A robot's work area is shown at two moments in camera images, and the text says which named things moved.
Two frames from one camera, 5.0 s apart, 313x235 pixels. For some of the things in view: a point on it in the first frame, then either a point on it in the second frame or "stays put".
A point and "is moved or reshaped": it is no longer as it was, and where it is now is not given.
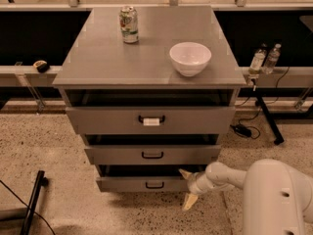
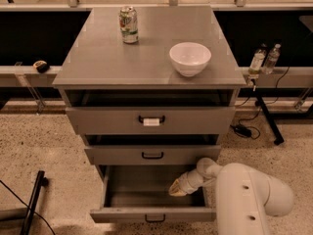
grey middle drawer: [153, 154] stays put
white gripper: [196, 184] → [188, 185]
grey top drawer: [152, 120] stays put
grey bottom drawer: [145, 178] is moved or reshaped
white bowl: [190, 58] stays put
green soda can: [128, 23] stays put
